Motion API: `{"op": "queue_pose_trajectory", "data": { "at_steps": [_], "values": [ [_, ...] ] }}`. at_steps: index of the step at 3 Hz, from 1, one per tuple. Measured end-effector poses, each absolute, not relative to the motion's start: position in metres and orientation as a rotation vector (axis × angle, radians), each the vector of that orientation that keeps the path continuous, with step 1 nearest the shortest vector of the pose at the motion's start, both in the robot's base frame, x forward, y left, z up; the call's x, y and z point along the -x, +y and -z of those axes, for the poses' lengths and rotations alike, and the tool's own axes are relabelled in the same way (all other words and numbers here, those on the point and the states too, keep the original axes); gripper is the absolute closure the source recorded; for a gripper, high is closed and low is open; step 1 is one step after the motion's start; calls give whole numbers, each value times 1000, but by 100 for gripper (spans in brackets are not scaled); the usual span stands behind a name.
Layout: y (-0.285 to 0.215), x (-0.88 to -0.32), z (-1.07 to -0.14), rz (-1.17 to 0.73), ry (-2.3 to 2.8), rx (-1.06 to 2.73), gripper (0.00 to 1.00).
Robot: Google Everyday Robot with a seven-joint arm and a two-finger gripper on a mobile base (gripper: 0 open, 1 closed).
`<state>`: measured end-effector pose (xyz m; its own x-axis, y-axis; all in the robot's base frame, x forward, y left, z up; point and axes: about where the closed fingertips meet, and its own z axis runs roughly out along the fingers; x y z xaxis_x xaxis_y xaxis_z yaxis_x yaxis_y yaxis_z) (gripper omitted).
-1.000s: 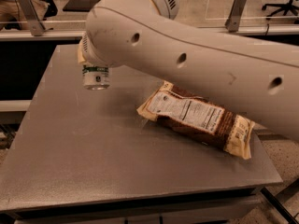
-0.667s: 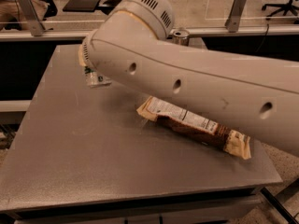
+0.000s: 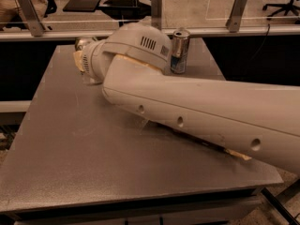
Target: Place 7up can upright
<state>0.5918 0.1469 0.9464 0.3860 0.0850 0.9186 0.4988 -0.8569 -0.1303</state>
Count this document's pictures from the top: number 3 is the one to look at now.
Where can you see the black rolling chair base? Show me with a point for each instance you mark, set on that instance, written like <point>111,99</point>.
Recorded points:
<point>285,8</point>

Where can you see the silver blue energy drink can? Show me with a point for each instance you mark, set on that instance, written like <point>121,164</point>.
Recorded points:
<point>180,44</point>

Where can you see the brown cream snack bag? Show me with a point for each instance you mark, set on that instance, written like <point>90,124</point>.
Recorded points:
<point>202,142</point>

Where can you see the middle metal glass bracket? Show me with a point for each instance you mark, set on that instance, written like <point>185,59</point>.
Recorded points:
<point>156,13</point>

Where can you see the black office chair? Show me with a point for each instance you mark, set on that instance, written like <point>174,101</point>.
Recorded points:
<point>126,11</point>

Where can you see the green white 7up can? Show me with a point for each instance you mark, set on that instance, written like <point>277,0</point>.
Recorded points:
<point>82,43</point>

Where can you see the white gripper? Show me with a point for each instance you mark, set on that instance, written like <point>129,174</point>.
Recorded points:
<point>88,61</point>

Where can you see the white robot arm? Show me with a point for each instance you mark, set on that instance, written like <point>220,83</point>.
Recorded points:
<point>257,120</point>

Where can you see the right metal glass bracket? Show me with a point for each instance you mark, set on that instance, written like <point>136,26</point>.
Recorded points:
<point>235,18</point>

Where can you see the metal glass bracket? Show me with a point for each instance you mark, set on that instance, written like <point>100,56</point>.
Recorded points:
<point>156,13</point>
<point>31,18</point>
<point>235,18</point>

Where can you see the person in tan clothes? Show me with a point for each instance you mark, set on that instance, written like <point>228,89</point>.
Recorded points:
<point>9,9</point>

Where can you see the left metal glass bracket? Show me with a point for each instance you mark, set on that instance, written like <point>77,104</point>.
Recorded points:
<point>31,18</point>

